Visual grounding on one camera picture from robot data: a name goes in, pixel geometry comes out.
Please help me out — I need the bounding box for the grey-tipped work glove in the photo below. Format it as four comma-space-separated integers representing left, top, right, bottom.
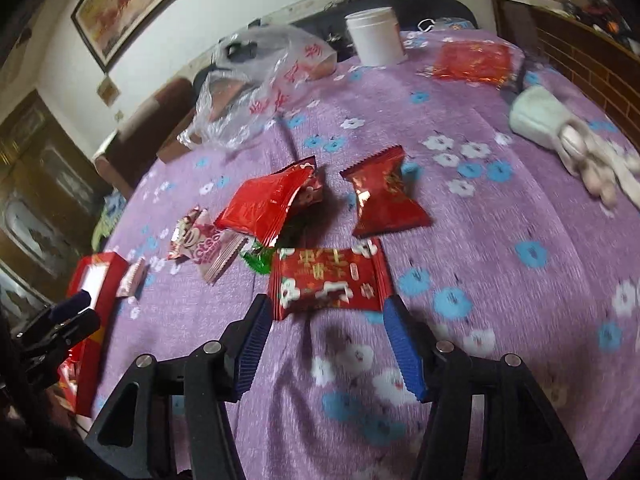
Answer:
557, 122, 618, 208

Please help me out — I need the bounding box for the framed landscape painting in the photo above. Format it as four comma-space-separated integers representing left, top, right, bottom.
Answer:
70, 0, 236, 73

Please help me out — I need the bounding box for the pink striped snack packet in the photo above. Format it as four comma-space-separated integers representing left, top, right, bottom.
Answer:
167, 206, 248, 286

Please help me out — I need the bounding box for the purple floral tablecloth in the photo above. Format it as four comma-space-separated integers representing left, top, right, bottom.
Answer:
90, 27, 640, 480

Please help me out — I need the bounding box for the white plastic jar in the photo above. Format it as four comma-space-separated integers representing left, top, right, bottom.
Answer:
345, 6, 408, 67

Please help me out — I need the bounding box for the small pink snack packet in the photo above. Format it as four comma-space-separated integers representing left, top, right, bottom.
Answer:
115, 257, 148, 298

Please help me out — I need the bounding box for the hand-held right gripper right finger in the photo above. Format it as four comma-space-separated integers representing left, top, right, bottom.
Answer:
382, 294, 588, 480

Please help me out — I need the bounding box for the clear plastic bag red print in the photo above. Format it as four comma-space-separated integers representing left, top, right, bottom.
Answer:
176, 24, 337, 151

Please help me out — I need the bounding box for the white knit glove green cuff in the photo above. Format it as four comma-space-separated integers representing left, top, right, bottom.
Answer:
509, 85, 640, 211

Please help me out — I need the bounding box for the black bag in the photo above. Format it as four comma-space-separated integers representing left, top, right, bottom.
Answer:
290, 0, 481, 61

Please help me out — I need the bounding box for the red packet with white flowers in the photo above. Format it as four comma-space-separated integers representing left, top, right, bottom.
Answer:
267, 238, 394, 321

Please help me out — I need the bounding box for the small square wall plaque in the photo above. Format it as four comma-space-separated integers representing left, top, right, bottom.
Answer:
96, 75, 121, 107

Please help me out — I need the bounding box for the brown sofa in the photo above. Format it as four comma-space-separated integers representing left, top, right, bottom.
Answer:
92, 77, 211, 201

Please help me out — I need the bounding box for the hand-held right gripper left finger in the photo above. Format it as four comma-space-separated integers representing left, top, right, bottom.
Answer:
84, 294, 273, 480

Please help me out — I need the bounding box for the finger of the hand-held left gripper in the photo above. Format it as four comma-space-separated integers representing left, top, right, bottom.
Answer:
17, 308, 102, 361
50, 291, 92, 323

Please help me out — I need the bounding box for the red sheer gift pouch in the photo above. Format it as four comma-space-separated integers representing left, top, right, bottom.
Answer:
431, 40, 516, 92

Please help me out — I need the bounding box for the clutter of tools and cables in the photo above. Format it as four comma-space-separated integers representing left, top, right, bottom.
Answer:
560, 0, 640, 56

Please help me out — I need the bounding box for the green candy wrapper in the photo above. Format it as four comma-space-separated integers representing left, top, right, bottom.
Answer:
239, 237, 281, 276

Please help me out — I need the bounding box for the bright red foil packet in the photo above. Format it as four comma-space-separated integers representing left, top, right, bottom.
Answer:
214, 156, 326, 248

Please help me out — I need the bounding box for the red cardboard box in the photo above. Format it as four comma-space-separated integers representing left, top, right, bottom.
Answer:
57, 251, 130, 418

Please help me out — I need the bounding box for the brick-pattern wooden counter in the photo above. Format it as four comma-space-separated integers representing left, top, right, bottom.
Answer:
500, 0, 640, 151

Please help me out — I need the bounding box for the pale green cloth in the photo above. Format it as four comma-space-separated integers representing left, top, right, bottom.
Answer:
91, 192, 128, 253

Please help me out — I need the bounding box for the dark red snack packet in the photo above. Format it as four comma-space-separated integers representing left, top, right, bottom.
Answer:
339, 145, 432, 239

